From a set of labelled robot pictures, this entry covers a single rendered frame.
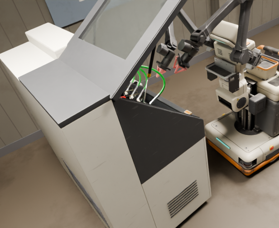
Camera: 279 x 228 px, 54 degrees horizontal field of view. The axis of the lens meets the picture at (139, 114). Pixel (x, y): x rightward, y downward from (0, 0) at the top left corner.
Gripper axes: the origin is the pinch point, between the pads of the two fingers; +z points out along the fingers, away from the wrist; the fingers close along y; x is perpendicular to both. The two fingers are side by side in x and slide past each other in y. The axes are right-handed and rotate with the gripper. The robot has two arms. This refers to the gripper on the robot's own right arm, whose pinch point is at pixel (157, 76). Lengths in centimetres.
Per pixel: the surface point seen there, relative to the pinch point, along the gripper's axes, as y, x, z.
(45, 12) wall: 59, -171, 24
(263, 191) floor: -127, 45, 43
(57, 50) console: 64, -20, 17
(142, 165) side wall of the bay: 6, 47, 44
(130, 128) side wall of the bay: 27, 47, 23
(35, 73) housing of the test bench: 73, -8, 32
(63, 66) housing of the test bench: 61, -3, 20
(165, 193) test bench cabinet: -29, 44, 65
